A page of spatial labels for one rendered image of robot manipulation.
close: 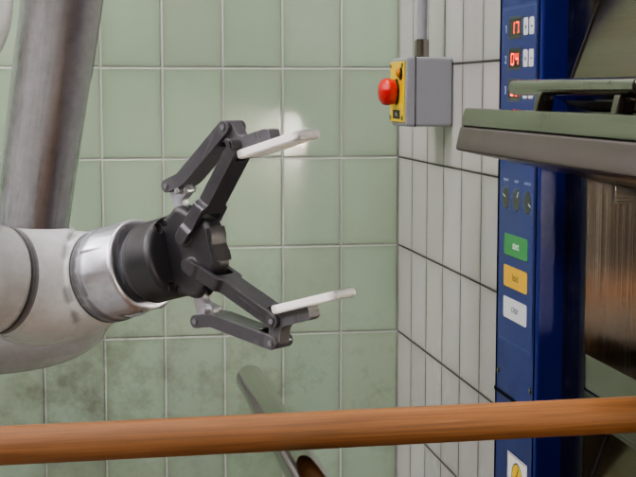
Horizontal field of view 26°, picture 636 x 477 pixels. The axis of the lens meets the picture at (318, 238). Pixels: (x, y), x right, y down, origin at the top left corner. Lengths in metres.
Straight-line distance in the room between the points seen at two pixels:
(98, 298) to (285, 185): 1.08
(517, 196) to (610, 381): 0.29
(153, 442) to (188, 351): 1.27
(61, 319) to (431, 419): 0.38
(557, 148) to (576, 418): 0.22
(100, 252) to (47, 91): 0.53
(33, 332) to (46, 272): 0.06
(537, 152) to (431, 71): 0.83
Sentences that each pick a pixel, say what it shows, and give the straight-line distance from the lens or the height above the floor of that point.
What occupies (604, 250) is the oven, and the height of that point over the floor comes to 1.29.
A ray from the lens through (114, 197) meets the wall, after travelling 2.30.
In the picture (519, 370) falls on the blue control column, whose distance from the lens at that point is 1.64.
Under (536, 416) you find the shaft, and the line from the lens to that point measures 1.13.
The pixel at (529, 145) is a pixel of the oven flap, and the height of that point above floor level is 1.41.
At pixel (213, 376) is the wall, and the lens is 2.35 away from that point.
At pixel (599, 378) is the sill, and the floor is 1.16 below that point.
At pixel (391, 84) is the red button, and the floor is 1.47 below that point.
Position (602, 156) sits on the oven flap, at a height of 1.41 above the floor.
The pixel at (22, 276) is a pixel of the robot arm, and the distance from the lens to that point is 1.27.
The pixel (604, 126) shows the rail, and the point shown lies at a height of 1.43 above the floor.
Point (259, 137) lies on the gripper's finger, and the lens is 1.18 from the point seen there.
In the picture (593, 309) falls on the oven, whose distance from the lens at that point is 1.51.
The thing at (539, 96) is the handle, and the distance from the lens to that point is 1.34.
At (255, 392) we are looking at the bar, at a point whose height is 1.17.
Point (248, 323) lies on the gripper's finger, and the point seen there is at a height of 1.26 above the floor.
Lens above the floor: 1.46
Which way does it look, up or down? 6 degrees down
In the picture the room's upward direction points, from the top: straight up
